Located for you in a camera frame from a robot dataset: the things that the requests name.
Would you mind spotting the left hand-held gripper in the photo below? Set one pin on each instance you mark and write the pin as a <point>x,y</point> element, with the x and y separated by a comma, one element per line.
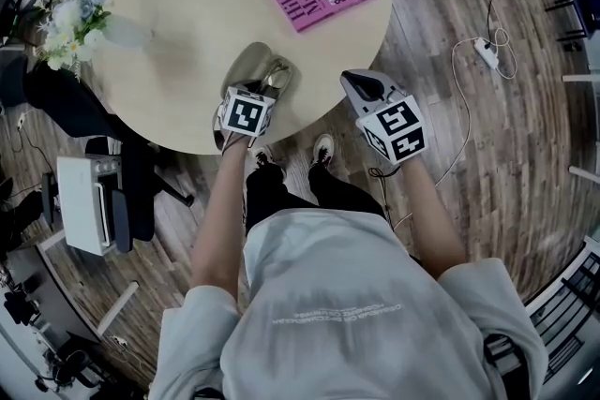
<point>246,112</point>

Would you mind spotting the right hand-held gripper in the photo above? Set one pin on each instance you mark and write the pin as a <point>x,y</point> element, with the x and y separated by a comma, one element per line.
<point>396,131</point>

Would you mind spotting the beige glasses case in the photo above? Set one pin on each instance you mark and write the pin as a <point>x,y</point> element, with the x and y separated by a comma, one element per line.
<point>250,61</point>

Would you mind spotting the person's left forearm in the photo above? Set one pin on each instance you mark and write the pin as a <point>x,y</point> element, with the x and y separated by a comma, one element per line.
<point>218,225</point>

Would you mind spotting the person's right forearm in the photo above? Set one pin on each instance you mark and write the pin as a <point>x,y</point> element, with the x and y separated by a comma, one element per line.
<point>431,220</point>

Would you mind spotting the person's left white shoe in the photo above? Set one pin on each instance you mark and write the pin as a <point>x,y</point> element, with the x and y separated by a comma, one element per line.
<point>263,156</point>

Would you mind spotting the person's white shoe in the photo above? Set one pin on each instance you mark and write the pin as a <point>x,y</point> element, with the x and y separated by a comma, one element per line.
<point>263,156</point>
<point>324,150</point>

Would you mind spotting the person's right white shoe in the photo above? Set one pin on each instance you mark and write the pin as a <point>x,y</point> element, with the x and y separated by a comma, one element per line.
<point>324,150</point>

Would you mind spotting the person's black trousers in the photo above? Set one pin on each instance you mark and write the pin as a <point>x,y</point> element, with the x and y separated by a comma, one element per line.
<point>272,197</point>

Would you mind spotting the white power strip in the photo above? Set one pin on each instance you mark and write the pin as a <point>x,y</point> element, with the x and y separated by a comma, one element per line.
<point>486,51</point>

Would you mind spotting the black office chair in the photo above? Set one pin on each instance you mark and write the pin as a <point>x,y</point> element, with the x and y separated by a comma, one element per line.
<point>89,108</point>

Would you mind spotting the white microwave oven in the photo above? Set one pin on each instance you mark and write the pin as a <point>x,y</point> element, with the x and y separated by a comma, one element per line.
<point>82,206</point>

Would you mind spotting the vase of white flowers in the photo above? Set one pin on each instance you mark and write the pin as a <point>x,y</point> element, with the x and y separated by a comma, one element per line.
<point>77,23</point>

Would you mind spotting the person's grey printed shirt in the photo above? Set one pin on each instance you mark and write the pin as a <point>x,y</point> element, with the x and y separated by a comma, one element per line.
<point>337,309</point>

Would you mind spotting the dark blue chair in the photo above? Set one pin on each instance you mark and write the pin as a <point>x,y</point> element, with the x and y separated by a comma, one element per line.
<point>579,14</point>

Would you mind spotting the cluttered grey desk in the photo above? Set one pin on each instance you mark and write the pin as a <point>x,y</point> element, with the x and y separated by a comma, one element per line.
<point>37,295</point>

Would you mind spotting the black slatted chair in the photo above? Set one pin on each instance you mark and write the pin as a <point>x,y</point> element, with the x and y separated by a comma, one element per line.
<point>562,304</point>

